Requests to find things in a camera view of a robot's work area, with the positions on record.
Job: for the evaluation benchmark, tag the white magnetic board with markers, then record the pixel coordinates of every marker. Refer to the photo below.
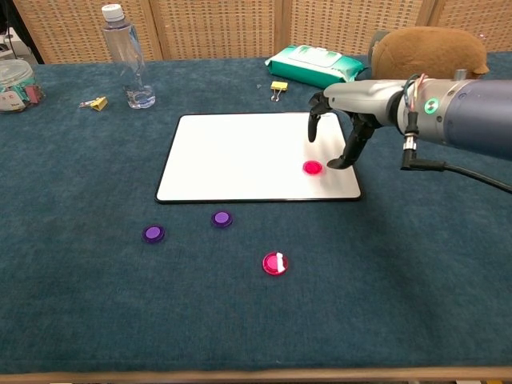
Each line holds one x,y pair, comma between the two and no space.
240,160

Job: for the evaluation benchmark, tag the green wet wipes pack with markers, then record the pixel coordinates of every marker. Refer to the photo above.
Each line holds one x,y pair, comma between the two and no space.
312,66

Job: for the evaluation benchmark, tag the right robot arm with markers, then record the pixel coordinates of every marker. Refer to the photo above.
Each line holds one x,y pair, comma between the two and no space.
476,112

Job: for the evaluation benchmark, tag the yellow binder clip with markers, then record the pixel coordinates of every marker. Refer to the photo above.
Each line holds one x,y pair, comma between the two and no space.
278,85
98,104

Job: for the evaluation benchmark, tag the wicker folding screen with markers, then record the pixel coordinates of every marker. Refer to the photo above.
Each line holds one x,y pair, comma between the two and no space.
216,28

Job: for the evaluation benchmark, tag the clear plastic water bottle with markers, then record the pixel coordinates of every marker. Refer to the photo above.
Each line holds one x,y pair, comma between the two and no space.
128,60

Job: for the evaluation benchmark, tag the purple round magnet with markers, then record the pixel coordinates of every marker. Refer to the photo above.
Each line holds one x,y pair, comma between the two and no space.
221,219
153,234

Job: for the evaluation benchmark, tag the brown plush animal toy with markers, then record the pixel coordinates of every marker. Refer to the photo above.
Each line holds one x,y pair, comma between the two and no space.
428,52

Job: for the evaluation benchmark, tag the black slanted pole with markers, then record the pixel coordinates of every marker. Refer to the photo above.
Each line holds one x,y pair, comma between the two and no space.
24,32

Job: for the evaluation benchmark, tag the teal table cloth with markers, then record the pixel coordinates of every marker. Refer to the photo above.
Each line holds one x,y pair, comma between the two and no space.
256,320

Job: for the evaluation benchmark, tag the clear jar of binder clips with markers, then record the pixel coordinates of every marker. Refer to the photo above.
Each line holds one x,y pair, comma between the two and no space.
16,88

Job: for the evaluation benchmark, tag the pink round magnet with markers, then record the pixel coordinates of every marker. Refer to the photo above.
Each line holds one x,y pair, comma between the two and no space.
312,167
270,265

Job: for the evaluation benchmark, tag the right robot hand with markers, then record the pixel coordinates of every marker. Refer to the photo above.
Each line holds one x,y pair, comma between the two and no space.
360,98

